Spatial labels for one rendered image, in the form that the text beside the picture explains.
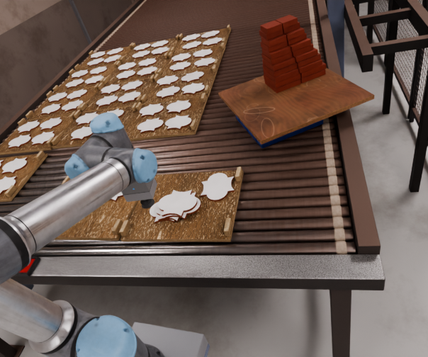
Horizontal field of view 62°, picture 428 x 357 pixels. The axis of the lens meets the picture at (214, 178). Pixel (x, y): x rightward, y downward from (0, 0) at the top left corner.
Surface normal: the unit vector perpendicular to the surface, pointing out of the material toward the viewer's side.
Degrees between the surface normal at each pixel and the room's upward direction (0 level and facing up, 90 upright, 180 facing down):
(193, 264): 0
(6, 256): 78
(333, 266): 0
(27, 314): 91
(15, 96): 90
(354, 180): 0
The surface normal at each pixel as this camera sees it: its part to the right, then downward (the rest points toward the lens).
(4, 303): 0.84, 0.19
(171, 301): -0.23, -0.74
